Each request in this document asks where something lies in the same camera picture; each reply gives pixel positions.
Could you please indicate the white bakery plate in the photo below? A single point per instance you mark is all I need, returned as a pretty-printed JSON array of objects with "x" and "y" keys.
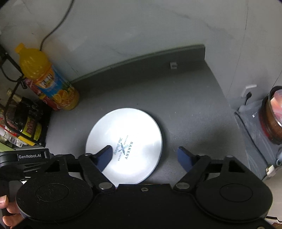
[{"x": 136, "y": 142}]

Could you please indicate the person's left hand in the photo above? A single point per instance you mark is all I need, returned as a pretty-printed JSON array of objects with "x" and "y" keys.
[{"x": 14, "y": 217}]

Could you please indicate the white wall socket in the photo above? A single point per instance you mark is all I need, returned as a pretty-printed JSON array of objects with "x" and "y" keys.
[{"x": 247, "y": 89}]

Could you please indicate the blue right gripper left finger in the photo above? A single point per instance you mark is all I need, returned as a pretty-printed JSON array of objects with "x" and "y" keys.
[{"x": 93, "y": 166}]

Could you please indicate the brown bowl with packets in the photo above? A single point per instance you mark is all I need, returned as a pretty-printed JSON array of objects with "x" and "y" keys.
[{"x": 269, "y": 122}]

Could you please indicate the orange juice bottle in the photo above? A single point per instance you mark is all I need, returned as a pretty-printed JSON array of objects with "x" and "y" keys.
[{"x": 37, "y": 67}]

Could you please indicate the red soda can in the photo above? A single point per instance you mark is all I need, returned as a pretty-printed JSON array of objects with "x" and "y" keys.
[{"x": 41, "y": 95}]

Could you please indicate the black wire kitchen rack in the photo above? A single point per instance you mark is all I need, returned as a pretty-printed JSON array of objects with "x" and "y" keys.
[{"x": 24, "y": 140}]

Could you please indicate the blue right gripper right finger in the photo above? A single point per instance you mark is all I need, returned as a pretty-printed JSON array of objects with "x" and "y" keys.
[{"x": 195, "y": 167}]

